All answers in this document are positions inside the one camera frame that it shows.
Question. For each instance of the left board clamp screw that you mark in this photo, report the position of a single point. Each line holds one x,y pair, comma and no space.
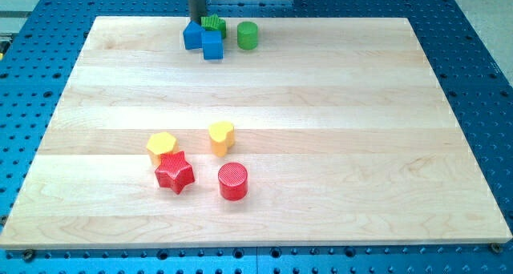
28,255

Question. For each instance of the wooden board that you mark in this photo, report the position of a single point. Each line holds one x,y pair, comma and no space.
345,132

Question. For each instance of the right board clamp screw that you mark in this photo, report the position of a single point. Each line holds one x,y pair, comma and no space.
496,248

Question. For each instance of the blue cube block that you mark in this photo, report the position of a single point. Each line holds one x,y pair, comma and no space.
212,45

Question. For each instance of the board clamp screw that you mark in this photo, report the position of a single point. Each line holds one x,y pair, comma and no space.
496,248
28,255

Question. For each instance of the yellow heart block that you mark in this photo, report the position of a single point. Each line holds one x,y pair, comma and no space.
222,137

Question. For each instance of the yellow hexagon block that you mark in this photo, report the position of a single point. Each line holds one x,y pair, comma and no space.
159,144

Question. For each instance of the red star block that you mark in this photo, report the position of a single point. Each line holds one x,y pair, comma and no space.
174,172

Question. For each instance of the blue triangle block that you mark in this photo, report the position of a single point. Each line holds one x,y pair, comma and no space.
192,35

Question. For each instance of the red cylinder block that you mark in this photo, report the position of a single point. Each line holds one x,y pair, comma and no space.
233,180

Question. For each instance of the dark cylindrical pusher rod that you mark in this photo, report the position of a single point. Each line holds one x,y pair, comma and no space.
197,10

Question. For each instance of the green star block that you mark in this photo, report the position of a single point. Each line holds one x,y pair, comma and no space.
214,23

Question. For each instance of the green cylinder block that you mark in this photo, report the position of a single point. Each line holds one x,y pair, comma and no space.
247,35

